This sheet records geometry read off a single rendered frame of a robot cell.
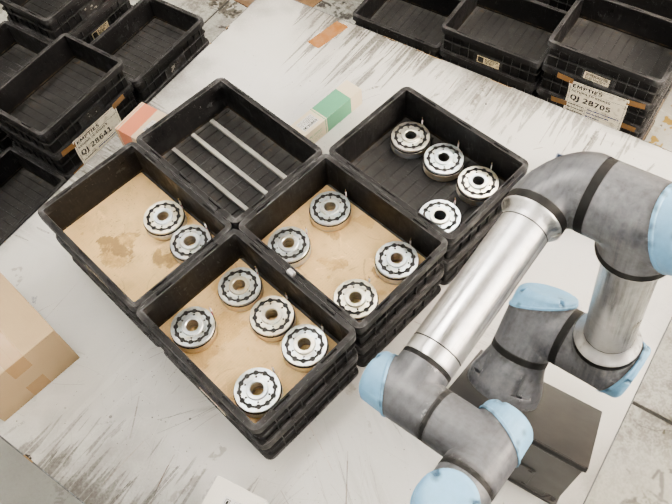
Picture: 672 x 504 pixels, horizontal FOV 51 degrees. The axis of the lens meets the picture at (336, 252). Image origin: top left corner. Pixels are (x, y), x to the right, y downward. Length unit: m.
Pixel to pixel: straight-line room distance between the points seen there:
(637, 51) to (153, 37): 1.83
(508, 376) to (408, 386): 0.53
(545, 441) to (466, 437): 0.51
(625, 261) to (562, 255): 0.85
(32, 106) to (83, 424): 1.35
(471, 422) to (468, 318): 0.14
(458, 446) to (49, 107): 2.16
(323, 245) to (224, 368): 0.38
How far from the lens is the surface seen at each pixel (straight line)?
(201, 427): 1.71
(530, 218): 1.01
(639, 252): 1.02
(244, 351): 1.61
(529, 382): 1.43
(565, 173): 1.03
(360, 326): 1.49
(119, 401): 1.79
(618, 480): 2.45
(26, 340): 1.76
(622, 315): 1.20
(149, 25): 3.10
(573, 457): 1.39
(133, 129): 2.14
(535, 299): 1.37
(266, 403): 1.53
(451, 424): 0.89
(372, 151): 1.88
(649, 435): 2.52
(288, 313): 1.60
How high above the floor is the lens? 2.28
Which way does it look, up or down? 58 degrees down
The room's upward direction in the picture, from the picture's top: 7 degrees counter-clockwise
